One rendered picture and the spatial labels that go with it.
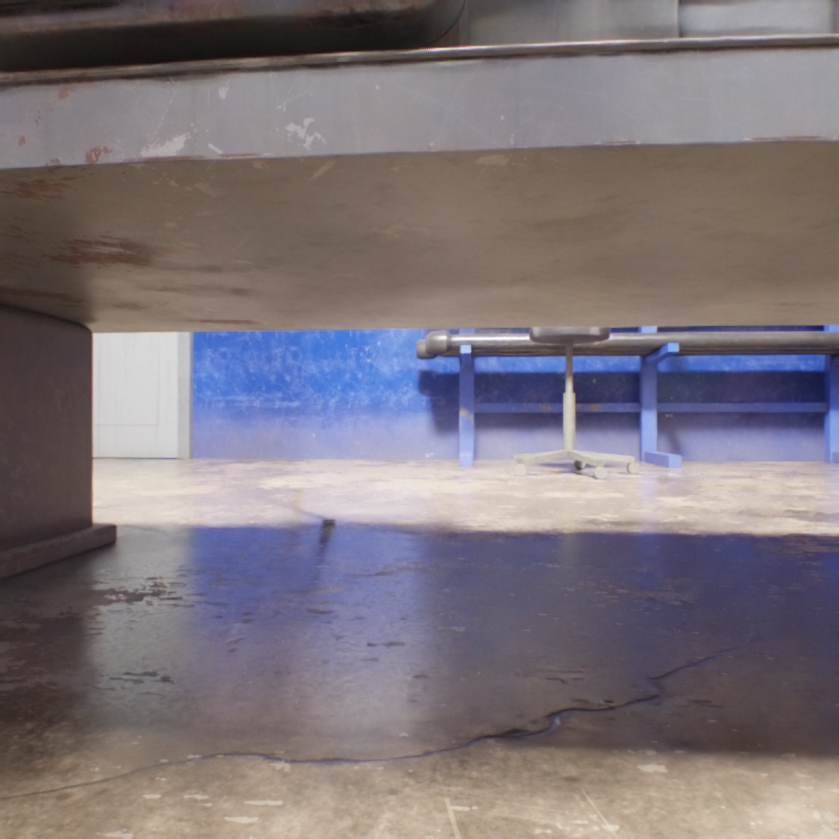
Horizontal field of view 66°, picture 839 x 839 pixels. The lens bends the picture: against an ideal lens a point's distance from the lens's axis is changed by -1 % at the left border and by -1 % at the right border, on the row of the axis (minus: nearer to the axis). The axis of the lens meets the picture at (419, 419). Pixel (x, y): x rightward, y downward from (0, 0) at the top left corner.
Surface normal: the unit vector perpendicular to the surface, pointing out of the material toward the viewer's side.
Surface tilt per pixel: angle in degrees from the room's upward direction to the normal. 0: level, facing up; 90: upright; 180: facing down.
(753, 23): 90
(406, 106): 90
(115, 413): 90
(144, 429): 90
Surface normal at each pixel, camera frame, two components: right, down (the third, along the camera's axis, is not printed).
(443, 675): 0.00, -1.00
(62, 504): 1.00, 0.00
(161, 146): -0.08, 0.00
